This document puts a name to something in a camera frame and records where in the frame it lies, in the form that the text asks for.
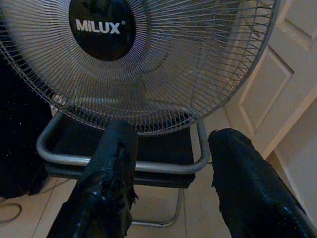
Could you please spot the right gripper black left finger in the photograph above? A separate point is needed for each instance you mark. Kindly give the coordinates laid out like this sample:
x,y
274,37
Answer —
x,y
106,186

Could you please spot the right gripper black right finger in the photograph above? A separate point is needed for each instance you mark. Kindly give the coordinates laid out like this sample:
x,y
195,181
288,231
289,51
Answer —
x,y
247,193

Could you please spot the black suitcase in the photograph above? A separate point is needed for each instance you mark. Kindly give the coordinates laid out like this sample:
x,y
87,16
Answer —
x,y
19,129

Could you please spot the white panel door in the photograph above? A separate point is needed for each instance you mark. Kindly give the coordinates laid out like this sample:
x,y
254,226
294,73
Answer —
x,y
270,81

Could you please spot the grey Milux fan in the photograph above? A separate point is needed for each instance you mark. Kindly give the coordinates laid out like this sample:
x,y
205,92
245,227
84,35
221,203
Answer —
x,y
99,27

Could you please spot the black chair grey metal frame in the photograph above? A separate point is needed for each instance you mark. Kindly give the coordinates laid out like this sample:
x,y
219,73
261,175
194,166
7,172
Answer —
x,y
79,141

